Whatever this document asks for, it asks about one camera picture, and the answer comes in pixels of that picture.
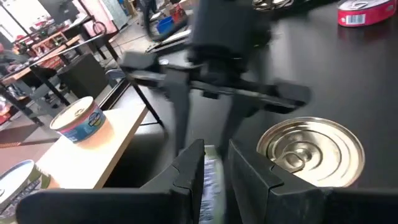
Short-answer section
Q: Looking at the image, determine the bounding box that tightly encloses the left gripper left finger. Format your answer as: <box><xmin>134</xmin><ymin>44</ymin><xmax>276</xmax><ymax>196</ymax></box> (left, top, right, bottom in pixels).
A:
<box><xmin>141</xmin><ymin>139</ymin><xmax>206</xmax><ymax>224</ymax></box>

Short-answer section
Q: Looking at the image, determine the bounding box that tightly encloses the blue plastic bin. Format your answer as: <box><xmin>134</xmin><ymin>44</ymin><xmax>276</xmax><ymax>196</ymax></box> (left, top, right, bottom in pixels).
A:
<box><xmin>155</xmin><ymin>15</ymin><xmax>175</xmax><ymax>34</ymax></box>

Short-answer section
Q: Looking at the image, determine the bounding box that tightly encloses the cluttered desk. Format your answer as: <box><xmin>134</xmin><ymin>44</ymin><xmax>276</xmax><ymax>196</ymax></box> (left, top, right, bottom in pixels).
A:
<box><xmin>0</xmin><ymin>32</ymin><xmax>82</xmax><ymax>86</ymax></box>

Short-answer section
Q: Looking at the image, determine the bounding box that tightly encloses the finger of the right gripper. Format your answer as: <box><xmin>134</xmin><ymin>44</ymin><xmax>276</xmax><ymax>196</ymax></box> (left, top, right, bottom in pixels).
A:
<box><xmin>219</xmin><ymin>102</ymin><xmax>259</xmax><ymax>150</ymax></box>
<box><xmin>164</xmin><ymin>71</ymin><xmax>191</xmax><ymax>155</ymax></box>

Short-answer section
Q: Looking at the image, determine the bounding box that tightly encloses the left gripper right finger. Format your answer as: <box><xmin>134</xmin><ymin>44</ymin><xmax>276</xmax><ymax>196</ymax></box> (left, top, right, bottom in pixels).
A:
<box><xmin>226</xmin><ymin>139</ymin><xmax>326</xmax><ymax>224</ymax></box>

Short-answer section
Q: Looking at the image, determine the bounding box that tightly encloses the blue label fish can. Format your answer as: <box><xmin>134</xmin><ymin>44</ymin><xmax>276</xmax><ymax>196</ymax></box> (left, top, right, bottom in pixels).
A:
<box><xmin>256</xmin><ymin>116</ymin><xmax>366</xmax><ymax>189</ymax></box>
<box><xmin>49</xmin><ymin>95</ymin><xmax>107</xmax><ymax>144</ymax></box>

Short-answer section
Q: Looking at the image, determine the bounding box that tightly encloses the black computer monitor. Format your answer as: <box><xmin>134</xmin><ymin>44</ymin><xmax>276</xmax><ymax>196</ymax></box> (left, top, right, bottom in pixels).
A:
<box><xmin>37</xmin><ymin>0</ymin><xmax>81</xmax><ymax>25</ymax></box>

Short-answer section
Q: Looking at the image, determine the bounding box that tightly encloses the red label tuna can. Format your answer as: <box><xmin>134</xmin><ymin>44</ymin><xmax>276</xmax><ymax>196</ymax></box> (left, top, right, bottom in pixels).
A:
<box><xmin>337</xmin><ymin>0</ymin><xmax>398</xmax><ymax>28</ymax></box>

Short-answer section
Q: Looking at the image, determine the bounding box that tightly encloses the black box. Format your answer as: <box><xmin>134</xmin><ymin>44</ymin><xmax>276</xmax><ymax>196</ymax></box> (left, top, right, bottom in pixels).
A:
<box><xmin>57</xmin><ymin>52</ymin><xmax>109</xmax><ymax>100</ymax></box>

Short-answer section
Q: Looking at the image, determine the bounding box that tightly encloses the wooden shelf with black frame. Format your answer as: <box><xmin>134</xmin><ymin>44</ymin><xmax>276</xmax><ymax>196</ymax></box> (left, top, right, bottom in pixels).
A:
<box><xmin>30</xmin><ymin>77</ymin><xmax>167</xmax><ymax>191</ymax></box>

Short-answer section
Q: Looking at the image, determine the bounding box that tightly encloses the small wooden rack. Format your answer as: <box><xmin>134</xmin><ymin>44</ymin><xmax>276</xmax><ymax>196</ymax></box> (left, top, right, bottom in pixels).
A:
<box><xmin>30</xmin><ymin>30</ymin><xmax>68</xmax><ymax>54</ymax></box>

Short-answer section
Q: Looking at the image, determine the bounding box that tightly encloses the black table mat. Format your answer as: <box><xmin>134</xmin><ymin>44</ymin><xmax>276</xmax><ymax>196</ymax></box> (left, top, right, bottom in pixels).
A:
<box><xmin>104</xmin><ymin>0</ymin><xmax>398</xmax><ymax>224</ymax></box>

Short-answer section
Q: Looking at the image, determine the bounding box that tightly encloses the pink hanging cloth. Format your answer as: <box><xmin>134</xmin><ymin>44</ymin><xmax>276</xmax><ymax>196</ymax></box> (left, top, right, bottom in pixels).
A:
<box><xmin>79</xmin><ymin>0</ymin><xmax>105</xmax><ymax>32</ymax></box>

